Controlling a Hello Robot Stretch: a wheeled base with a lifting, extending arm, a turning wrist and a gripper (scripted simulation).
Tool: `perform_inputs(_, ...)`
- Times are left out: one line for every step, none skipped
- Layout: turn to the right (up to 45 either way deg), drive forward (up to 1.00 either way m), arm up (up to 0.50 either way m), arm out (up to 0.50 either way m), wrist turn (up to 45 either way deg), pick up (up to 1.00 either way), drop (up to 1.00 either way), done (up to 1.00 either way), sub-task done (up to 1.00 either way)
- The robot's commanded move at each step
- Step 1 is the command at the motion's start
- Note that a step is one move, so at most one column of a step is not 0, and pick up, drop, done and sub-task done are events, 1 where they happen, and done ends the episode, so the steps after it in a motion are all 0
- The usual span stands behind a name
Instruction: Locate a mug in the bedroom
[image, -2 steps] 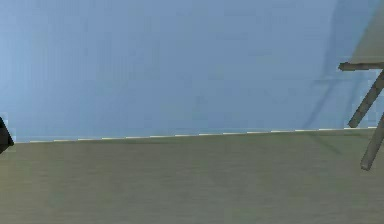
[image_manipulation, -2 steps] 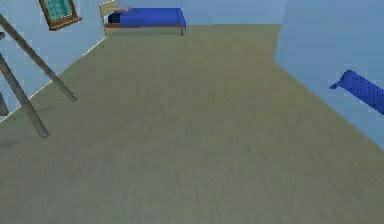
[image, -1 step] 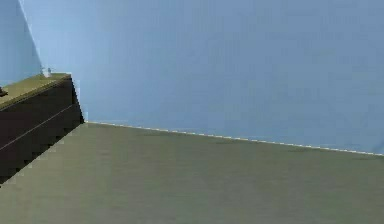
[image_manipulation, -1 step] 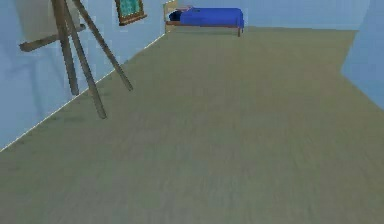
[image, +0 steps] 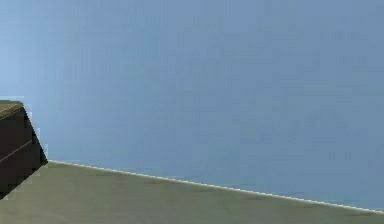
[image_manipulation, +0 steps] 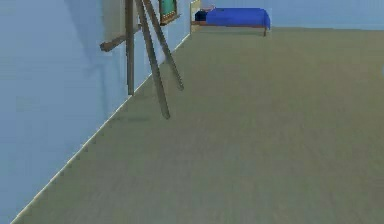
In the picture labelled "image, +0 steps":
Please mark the dark brown chest of drawers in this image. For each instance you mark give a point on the dark brown chest of drawers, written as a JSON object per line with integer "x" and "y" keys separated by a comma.
{"x": 15, "y": 146}

